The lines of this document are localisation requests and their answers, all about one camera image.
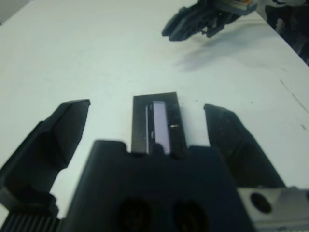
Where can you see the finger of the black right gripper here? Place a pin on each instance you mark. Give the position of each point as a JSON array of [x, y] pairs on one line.
[[190, 31], [183, 19]]

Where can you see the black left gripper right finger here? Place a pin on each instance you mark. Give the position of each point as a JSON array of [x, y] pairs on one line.
[[234, 145]]

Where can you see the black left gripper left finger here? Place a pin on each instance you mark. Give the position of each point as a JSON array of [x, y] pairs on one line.
[[48, 145]]

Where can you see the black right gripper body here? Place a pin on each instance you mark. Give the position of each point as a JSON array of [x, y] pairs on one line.
[[217, 9]]

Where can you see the black printed box lid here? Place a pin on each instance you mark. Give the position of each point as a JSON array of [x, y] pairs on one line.
[[140, 120]]

